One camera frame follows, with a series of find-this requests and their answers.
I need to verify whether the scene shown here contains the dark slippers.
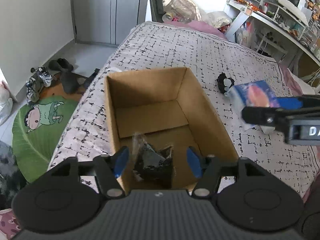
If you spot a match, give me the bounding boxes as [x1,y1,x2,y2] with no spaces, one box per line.
[48,58,80,94]

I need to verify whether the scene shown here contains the pink pillow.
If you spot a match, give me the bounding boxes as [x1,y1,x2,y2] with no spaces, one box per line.
[166,21,227,40]

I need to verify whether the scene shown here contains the white desk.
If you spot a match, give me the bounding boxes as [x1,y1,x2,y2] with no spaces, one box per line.
[225,0,319,64]

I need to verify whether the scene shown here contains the white plastic-wrapped soft item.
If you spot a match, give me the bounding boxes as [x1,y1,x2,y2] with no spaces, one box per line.
[260,126,274,134]

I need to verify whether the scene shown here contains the pair of sneakers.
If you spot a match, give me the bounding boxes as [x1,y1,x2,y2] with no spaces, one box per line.
[25,67,54,106]

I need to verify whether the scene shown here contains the white garbage bag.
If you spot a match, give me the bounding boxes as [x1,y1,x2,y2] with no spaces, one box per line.
[0,81,13,125]

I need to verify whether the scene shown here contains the pink bed sheet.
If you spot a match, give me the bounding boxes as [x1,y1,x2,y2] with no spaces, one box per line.
[278,63,303,96]

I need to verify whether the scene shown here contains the clear plastic bottle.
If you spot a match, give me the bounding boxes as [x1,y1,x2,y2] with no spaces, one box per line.
[162,0,190,18]

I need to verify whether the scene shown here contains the green cartoon floor mat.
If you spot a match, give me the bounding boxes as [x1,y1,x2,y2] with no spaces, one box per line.
[12,96,78,183]

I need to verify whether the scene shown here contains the grey door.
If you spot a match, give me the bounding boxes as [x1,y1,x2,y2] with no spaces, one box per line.
[71,0,148,47]

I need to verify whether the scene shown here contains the open cardboard box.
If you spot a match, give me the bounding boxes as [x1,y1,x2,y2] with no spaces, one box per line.
[105,67,238,190]

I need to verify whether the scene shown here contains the white black patterned bedspread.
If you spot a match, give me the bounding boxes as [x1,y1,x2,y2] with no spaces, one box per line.
[49,22,319,197]

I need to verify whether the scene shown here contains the white keyboard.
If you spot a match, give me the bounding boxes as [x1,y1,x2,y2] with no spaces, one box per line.
[277,0,308,25]

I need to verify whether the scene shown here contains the leaning dark board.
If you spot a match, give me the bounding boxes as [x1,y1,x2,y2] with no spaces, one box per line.
[147,0,173,23]

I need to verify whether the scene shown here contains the black shiny plastic bag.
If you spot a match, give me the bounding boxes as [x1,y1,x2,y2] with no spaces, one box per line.
[132,134,175,189]

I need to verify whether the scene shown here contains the blue tissue pack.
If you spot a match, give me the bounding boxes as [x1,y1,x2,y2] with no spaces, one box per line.
[225,80,280,131]

